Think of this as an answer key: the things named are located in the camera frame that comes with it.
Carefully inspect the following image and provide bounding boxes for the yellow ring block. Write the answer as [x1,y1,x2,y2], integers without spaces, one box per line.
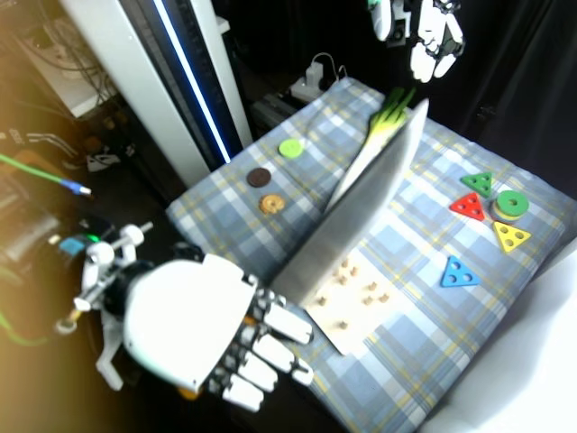
[492,207,528,225]

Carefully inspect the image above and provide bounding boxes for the green sandwich cookie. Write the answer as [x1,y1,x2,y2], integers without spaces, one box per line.
[278,138,304,160]

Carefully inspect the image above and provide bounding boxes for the white robot body cover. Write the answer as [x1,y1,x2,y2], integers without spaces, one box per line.
[418,245,577,433]

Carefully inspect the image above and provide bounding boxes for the blue plaid cloth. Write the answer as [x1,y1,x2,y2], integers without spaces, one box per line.
[165,76,567,433]

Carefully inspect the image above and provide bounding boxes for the green ring block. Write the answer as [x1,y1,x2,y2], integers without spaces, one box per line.
[495,189,530,217]

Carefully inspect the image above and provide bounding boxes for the brown sandwich cookie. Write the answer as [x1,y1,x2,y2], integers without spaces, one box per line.
[246,167,272,188]

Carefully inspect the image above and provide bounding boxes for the white power strip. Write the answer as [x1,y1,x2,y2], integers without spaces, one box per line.
[289,62,331,103]

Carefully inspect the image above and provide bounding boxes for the yellow triangle block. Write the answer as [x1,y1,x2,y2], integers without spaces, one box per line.
[492,220,532,253]

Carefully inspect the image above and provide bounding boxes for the knife with orange handle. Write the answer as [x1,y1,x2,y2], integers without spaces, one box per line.
[178,97,430,401]

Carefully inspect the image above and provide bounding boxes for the red triangle block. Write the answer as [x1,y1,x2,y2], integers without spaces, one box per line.
[449,192,486,222]

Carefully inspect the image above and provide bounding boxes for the white shelf with cables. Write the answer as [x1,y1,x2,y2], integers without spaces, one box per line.
[8,17,119,119]

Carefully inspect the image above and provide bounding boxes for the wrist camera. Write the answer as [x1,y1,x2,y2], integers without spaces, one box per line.
[388,13,409,49]

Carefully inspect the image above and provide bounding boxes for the white column with blue strip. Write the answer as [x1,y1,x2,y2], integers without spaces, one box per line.
[60,0,253,189]

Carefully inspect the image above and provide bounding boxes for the wooden peg board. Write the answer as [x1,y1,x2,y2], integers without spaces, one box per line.
[302,256,393,356]

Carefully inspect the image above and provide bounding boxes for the green cable with blue plug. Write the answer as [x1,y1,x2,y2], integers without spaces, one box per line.
[0,152,94,198]

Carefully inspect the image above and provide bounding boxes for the green leek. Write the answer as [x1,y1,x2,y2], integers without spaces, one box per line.
[324,87,417,213]

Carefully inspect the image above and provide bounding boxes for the yellow butter cookie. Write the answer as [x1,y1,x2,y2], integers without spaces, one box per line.
[258,194,286,215]

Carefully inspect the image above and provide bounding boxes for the green triangle block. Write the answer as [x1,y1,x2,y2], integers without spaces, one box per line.
[460,171,495,198]

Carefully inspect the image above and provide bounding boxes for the blue triangle block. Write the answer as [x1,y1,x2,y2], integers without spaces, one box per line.
[440,255,481,288]

